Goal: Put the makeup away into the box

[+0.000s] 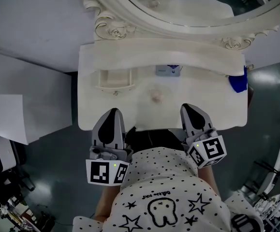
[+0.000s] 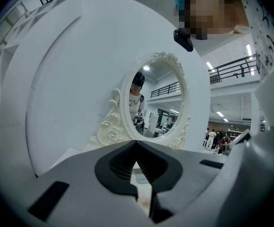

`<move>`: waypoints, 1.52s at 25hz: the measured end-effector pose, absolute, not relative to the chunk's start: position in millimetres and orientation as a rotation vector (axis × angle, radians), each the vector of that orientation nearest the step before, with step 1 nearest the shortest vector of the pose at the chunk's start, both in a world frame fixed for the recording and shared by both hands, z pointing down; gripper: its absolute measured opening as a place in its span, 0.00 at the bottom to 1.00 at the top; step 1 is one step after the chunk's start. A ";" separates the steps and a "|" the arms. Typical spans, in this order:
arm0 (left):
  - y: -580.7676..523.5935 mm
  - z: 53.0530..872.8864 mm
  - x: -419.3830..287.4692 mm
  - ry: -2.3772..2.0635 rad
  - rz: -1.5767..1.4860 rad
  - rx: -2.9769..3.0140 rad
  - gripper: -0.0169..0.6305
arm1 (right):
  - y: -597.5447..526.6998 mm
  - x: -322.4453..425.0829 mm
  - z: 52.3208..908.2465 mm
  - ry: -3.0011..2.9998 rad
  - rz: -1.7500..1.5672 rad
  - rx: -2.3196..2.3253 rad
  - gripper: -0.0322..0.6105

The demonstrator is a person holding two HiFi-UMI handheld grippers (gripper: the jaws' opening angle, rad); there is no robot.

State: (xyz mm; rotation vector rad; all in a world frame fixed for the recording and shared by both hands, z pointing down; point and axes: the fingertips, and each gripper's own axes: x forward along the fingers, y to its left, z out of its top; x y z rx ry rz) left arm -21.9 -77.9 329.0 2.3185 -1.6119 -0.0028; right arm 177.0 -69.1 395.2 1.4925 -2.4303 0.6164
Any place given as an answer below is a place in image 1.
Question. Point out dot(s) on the person's white dotted shirt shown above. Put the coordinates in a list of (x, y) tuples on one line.
[(164, 178)]

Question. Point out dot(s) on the oval mirror white carved frame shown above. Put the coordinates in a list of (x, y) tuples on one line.
[(130, 8)]

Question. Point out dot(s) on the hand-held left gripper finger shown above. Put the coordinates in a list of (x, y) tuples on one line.
[(99, 134), (119, 134)]

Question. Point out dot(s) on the large white cabinet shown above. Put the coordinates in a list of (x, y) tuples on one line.
[(21, 81)]

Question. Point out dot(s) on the person's right forearm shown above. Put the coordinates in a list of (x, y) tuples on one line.
[(208, 178)]

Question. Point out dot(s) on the small pink object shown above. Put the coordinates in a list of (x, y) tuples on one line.
[(156, 95)]

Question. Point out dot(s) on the person's left forearm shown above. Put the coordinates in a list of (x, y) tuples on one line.
[(106, 202)]

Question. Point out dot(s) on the white case black trim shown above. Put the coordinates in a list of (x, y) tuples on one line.
[(4, 153)]

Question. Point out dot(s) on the ornate white dressing table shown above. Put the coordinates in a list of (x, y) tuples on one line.
[(214, 110)]

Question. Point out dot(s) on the small white drawer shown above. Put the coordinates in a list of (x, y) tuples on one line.
[(115, 87)]

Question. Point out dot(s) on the blue cloth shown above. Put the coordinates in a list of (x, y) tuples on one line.
[(237, 83)]

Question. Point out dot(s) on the black frame chair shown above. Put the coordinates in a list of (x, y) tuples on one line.
[(272, 180)]

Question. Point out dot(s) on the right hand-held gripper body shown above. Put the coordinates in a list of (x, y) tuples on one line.
[(207, 151)]

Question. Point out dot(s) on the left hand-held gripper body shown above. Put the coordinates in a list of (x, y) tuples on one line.
[(106, 173)]

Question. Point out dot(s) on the pile of dark equipment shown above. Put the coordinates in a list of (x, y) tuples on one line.
[(9, 202)]

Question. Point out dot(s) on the white box blue print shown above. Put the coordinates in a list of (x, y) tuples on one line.
[(164, 72)]

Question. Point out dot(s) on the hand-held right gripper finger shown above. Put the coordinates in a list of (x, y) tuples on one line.
[(187, 122), (202, 121)]

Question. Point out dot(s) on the person's black trousers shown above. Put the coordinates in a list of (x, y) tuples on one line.
[(154, 139)]

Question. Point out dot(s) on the white vanity upper shelf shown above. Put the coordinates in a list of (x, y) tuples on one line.
[(154, 54)]

